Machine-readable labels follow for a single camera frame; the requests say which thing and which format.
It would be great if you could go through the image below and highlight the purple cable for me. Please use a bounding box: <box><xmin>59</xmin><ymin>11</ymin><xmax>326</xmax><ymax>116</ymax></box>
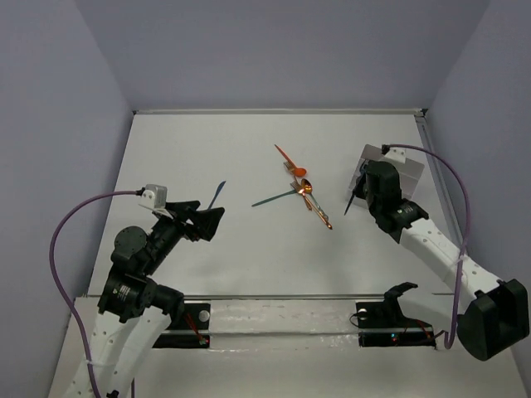
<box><xmin>380</xmin><ymin>143</ymin><xmax>472</xmax><ymax>352</ymax></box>
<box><xmin>49</xmin><ymin>188</ymin><xmax>144</xmax><ymax>398</ymax></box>

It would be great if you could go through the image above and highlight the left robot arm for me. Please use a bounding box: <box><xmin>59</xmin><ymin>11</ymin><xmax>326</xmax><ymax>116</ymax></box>
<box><xmin>65</xmin><ymin>201</ymin><xmax>225</xmax><ymax>397</ymax></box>

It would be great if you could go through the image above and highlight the copper metal spoon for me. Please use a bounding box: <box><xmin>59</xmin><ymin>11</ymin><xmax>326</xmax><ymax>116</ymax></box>
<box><xmin>300</xmin><ymin>178</ymin><xmax>329</xmax><ymax>221</ymax></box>

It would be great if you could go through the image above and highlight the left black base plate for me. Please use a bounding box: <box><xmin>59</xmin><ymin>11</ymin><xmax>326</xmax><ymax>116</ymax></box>
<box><xmin>153</xmin><ymin>302</ymin><xmax>211</xmax><ymax>349</ymax></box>

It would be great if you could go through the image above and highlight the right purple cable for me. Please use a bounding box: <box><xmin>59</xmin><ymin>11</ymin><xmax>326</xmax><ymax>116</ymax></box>
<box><xmin>380</xmin><ymin>143</ymin><xmax>472</xmax><ymax>352</ymax></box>

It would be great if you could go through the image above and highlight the blue plastic knife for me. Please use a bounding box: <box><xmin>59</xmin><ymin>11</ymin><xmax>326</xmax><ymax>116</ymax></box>
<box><xmin>207</xmin><ymin>181</ymin><xmax>227</xmax><ymax>210</ymax></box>

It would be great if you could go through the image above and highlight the white divided container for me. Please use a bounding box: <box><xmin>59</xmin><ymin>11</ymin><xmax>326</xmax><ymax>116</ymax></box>
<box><xmin>346</xmin><ymin>144</ymin><xmax>425</xmax><ymax>201</ymax></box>

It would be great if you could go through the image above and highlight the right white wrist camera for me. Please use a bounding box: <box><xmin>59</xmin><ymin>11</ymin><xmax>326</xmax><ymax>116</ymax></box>
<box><xmin>381</xmin><ymin>144</ymin><xmax>407</xmax><ymax>164</ymax></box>

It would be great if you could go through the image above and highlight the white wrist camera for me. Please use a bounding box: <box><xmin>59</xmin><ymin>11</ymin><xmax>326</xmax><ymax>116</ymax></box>
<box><xmin>139</xmin><ymin>184</ymin><xmax>168</xmax><ymax>211</ymax></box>
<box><xmin>381</xmin><ymin>144</ymin><xmax>407</xmax><ymax>164</ymax></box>

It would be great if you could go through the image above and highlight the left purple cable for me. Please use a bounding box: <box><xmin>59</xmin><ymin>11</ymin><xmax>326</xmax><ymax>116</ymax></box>
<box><xmin>49</xmin><ymin>188</ymin><xmax>144</xmax><ymax>398</ymax></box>

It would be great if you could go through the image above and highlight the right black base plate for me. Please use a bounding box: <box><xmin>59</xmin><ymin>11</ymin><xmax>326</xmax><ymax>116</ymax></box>
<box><xmin>349</xmin><ymin>301</ymin><xmax>436</xmax><ymax>347</ymax></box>

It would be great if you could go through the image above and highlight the blue plastic fork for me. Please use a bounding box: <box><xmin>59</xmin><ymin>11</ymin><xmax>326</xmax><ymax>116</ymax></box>
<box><xmin>344</xmin><ymin>172</ymin><xmax>366</xmax><ymax>215</ymax></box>

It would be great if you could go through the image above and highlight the orange plastic knife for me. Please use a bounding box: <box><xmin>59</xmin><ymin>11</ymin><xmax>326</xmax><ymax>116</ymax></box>
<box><xmin>274</xmin><ymin>144</ymin><xmax>296</xmax><ymax>167</ymax></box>

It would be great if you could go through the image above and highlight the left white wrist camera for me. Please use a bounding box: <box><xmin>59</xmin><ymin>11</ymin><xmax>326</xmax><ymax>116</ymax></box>
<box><xmin>139</xmin><ymin>184</ymin><xmax>168</xmax><ymax>211</ymax></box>

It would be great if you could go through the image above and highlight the orange plastic spoon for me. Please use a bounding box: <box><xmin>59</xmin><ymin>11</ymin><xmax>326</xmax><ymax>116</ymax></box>
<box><xmin>286</xmin><ymin>167</ymin><xmax>307</xmax><ymax>177</ymax></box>

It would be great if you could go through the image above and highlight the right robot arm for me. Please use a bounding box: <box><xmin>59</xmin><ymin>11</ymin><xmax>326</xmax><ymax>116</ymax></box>
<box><xmin>355</xmin><ymin>160</ymin><xmax>530</xmax><ymax>361</ymax></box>

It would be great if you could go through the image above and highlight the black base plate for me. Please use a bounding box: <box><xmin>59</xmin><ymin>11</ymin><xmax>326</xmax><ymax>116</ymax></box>
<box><xmin>153</xmin><ymin>302</ymin><xmax>211</xmax><ymax>349</ymax></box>
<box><xmin>349</xmin><ymin>301</ymin><xmax>436</xmax><ymax>347</ymax></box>

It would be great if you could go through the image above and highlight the teal plastic knife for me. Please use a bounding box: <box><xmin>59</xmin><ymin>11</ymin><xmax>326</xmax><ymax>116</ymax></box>
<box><xmin>251</xmin><ymin>189</ymin><xmax>296</xmax><ymax>207</ymax></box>

